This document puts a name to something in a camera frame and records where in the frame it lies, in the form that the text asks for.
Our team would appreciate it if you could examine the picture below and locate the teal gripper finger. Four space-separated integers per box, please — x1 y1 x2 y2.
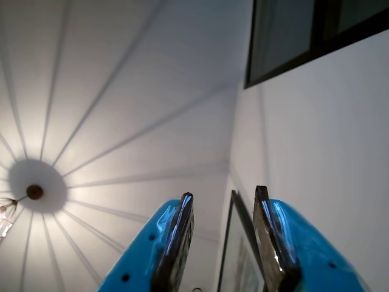
97 192 196 292
253 185 372 292

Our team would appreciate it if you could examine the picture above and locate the black framed window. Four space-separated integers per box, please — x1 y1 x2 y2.
243 0 389 89

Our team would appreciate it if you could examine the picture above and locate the black framed picture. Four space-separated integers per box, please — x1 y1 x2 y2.
217 190 270 292

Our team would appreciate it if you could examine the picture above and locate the pendant ceiling lamp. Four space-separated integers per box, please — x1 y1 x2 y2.
0 194 28 244

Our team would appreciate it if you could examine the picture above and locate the brown round ceiling rose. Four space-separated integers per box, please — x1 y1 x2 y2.
26 184 44 201

